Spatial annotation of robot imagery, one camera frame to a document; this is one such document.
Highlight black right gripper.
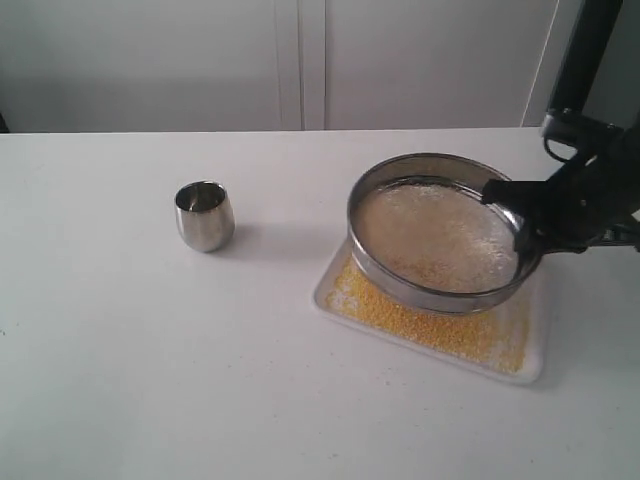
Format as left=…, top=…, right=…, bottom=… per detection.
left=481, top=134, right=639, bottom=260

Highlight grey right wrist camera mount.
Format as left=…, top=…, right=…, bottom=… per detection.
left=541, top=108, right=623, bottom=163

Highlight clear plastic tray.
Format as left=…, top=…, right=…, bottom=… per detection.
left=313, top=241, right=550, bottom=385

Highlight round steel mesh sieve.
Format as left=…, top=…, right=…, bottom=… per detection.
left=347, top=153, right=541, bottom=315

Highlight sieved yellow millet grains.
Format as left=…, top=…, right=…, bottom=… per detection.
left=320, top=251, right=531, bottom=375

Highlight stainless steel cup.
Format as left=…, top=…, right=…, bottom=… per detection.
left=174, top=181, right=235, bottom=253

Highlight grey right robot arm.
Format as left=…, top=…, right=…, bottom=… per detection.
left=481, top=1, right=639, bottom=260

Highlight yellow and white grains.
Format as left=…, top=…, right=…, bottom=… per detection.
left=353, top=185, right=518, bottom=293

